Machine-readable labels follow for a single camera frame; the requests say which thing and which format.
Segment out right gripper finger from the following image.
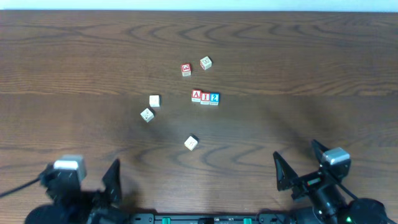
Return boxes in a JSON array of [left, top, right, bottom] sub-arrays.
[[311, 139, 329, 162], [273, 151, 298, 191]]

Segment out yellow wooden block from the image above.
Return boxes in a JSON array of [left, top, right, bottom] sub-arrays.
[[149, 95, 160, 107]]

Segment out blue number 2 block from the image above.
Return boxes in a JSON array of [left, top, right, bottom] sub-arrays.
[[209, 93, 220, 106]]

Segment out red letter I block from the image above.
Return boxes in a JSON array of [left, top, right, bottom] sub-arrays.
[[200, 92, 210, 105]]

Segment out red letter A block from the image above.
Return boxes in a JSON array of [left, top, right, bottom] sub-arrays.
[[191, 90, 201, 103]]

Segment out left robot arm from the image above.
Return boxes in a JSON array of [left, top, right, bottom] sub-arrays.
[[24, 155, 130, 224]]

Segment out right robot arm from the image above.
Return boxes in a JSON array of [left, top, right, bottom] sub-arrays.
[[273, 140, 393, 224]]

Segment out white block near blue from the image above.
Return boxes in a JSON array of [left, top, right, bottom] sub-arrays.
[[184, 135, 198, 151]]

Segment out red number 3 block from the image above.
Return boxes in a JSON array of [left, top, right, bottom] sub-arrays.
[[181, 63, 192, 77]]

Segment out white block with red side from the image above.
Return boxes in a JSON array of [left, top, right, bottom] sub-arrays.
[[200, 56, 212, 70]]

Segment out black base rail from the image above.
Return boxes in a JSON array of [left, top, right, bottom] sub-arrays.
[[127, 213, 294, 224]]

